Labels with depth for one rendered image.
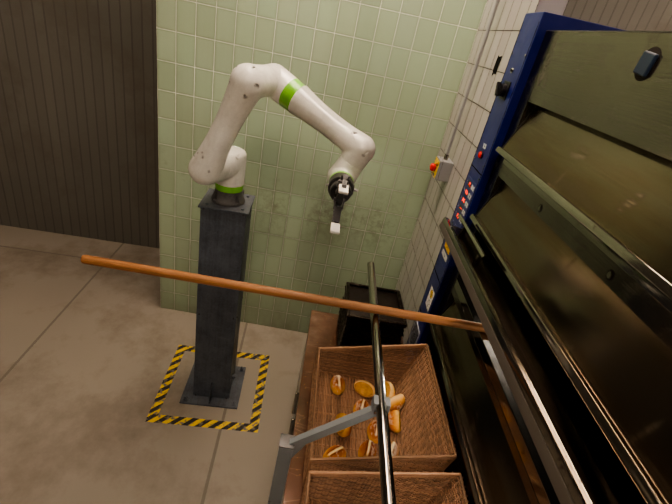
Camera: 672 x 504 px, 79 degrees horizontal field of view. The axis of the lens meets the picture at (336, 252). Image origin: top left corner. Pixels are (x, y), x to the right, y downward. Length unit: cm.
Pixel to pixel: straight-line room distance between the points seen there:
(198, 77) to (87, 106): 137
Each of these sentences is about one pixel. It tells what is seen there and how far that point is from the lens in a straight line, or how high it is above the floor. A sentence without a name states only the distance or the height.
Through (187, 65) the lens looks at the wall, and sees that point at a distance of 252.
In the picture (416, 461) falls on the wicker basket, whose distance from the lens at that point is 154.
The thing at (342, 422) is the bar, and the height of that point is 107.
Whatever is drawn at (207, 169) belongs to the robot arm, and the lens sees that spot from 170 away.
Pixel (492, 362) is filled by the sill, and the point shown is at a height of 118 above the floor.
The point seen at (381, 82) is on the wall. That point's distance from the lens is 238.
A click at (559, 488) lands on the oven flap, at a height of 141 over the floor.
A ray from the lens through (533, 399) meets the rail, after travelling 92.
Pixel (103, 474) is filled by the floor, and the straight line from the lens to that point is 241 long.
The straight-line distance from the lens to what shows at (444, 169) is 215.
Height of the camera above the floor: 199
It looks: 28 degrees down
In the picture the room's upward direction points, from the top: 13 degrees clockwise
